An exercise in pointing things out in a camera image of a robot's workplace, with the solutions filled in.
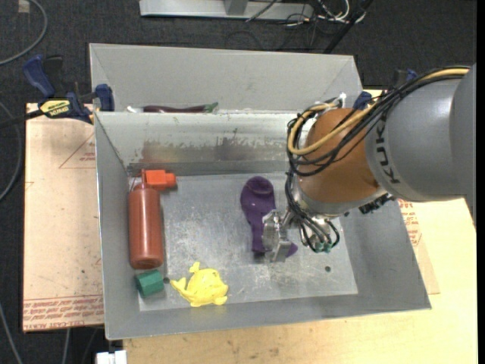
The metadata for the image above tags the grey metal bin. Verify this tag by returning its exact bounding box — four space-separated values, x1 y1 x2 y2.
89 42 433 341

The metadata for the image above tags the yellow toy fish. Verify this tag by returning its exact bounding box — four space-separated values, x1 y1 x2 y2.
169 261 230 309

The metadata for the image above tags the red-brown spray bottle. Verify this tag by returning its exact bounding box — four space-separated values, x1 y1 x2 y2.
127 168 178 271

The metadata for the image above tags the green hexagonal block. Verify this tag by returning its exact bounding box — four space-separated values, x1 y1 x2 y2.
134 269 166 299

